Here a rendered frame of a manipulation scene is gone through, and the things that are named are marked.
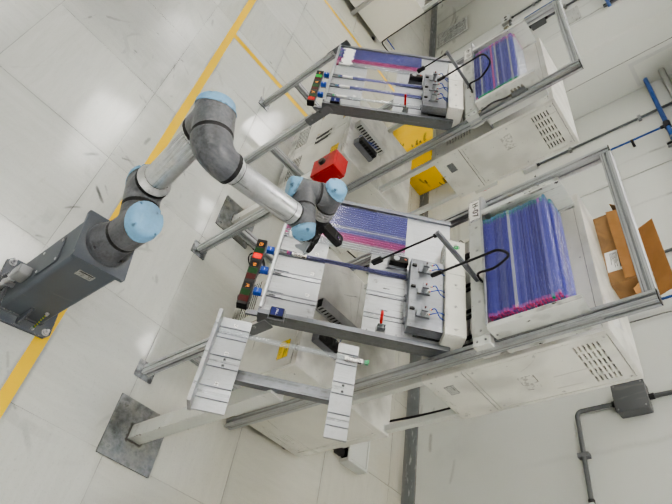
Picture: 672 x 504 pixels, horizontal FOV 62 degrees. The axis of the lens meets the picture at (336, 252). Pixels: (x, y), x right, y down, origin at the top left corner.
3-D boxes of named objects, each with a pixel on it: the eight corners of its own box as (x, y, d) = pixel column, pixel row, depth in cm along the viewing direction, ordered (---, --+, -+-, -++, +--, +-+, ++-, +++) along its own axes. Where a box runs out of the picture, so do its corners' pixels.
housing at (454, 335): (434, 355, 209) (444, 333, 199) (436, 261, 243) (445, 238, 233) (455, 360, 209) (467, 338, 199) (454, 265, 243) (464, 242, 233)
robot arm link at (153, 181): (113, 212, 179) (204, 116, 145) (121, 176, 187) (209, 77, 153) (148, 226, 186) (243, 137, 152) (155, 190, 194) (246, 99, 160)
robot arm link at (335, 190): (325, 173, 184) (348, 179, 186) (312, 195, 191) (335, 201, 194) (326, 190, 179) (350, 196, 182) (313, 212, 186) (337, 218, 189)
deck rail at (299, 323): (256, 322, 207) (257, 311, 203) (257, 317, 208) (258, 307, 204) (445, 360, 207) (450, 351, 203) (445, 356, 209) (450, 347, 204)
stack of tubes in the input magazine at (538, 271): (487, 318, 192) (565, 293, 178) (482, 219, 228) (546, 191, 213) (505, 338, 198) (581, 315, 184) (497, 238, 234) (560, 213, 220)
